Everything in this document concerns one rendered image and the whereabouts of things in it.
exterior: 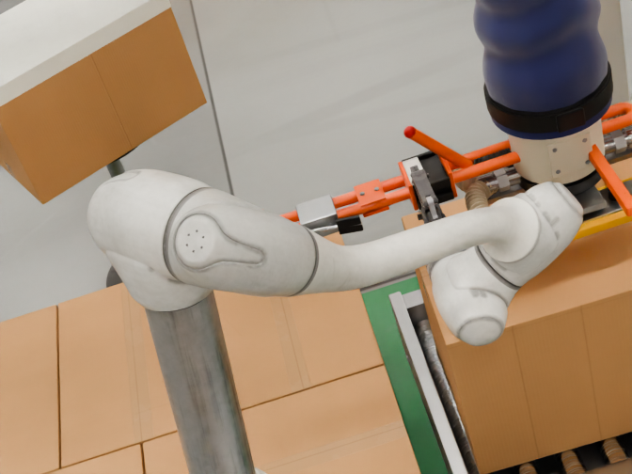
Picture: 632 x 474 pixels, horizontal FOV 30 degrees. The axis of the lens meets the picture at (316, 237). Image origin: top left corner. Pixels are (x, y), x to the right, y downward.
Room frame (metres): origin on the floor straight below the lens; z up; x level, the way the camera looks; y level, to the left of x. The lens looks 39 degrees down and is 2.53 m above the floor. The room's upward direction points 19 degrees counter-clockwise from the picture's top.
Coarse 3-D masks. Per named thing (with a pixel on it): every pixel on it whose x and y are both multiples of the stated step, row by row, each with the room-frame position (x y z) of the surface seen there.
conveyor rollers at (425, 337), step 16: (432, 336) 1.96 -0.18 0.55; (432, 352) 1.91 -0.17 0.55; (432, 368) 1.87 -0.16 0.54; (448, 384) 1.80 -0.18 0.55; (448, 400) 1.76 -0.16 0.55; (448, 416) 1.73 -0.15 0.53; (464, 432) 1.66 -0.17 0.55; (464, 448) 1.62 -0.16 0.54; (576, 448) 1.53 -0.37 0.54; (608, 448) 1.50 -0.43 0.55; (624, 448) 1.50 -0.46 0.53; (528, 464) 1.52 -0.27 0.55; (560, 464) 1.51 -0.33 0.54; (576, 464) 1.49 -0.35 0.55; (608, 464) 1.47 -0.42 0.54
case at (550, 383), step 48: (576, 240) 1.69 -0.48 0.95; (624, 240) 1.65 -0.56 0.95; (528, 288) 1.61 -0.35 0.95; (576, 288) 1.57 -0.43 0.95; (624, 288) 1.52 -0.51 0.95; (528, 336) 1.53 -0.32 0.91; (576, 336) 1.52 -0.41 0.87; (624, 336) 1.52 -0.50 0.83; (480, 384) 1.53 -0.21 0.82; (528, 384) 1.53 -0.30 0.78; (576, 384) 1.52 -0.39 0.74; (624, 384) 1.52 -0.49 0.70; (480, 432) 1.53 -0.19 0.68; (528, 432) 1.53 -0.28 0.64; (576, 432) 1.52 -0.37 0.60; (624, 432) 1.52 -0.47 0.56
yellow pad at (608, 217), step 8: (624, 184) 1.65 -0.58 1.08; (600, 192) 1.65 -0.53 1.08; (608, 192) 1.62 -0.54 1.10; (608, 200) 1.62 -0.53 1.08; (616, 200) 1.61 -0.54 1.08; (608, 208) 1.61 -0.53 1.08; (616, 208) 1.60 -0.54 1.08; (584, 216) 1.60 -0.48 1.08; (592, 216) 1.60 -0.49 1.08; (600, 216) 1.59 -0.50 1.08; (608, 216) 1.59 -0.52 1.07; (616, 216) 1.58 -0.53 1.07; (624, 216) 1.58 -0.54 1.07; (584, 224) 1.59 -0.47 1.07; (592, 224) 1.58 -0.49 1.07; (600, 224) 1.58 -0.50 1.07; (608, 224) 1.58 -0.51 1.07; (616, 224) 1.58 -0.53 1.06; (584, 232) 1.58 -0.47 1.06; (592, 232) 1.58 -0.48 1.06
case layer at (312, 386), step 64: (64, 320) 2.46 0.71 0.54; (128, 320) 2.38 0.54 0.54; (256, 320) 2.22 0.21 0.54; (320, 320) 2.14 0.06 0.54; (0, 384) 2.30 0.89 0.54; (64, 384) 2.22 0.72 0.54; (128, 384) 2.14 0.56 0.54; (256, 384) 2.00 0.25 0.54; (320, 384) 1.94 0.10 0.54; (384, 384) 1.87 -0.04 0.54; (0, 448) 2.07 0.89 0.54; (64, 448) 2.00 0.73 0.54; (128, 448) 1.94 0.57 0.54; (256, 448) 1.81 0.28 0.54; (320, 448) 1.75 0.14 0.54; (384, 448) 1.69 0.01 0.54
